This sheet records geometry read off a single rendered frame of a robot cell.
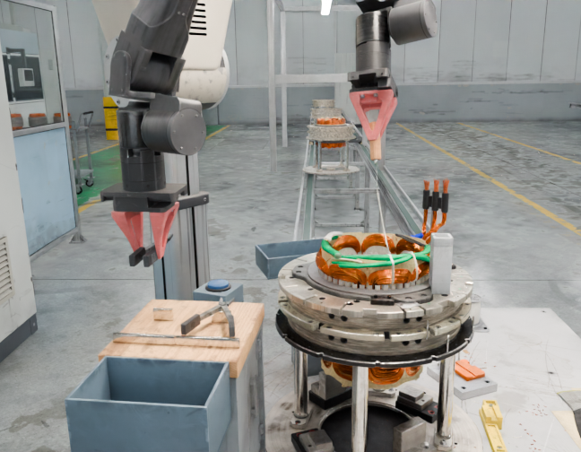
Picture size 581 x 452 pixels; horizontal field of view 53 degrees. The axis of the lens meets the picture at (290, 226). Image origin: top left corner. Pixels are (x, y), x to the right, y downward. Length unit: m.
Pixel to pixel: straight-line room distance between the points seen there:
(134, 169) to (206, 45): 0.49
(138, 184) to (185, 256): 0.50
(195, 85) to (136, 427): 0.71
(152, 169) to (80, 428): 0.33
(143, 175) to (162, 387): 0.28
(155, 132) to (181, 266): 0.58
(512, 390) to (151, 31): 0.99
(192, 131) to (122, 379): 0.34
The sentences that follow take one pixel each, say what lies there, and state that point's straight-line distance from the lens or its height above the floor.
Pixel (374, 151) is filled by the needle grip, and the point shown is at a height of 1.30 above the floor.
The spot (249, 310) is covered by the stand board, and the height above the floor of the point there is 1.07.
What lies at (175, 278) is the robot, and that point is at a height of 1.00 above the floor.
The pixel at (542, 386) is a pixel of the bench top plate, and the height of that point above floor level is 0.78.
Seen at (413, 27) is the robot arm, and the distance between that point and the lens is 0.94.
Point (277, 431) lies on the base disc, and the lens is 1.10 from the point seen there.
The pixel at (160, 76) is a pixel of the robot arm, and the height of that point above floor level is 1.42.
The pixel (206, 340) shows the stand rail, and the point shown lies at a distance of 0.80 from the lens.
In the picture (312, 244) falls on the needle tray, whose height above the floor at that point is 1.05.
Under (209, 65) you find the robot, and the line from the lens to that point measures 1.22.
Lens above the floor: 1.42
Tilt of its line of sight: 15 degrees down
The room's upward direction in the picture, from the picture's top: 1 degrees counter-clockwise
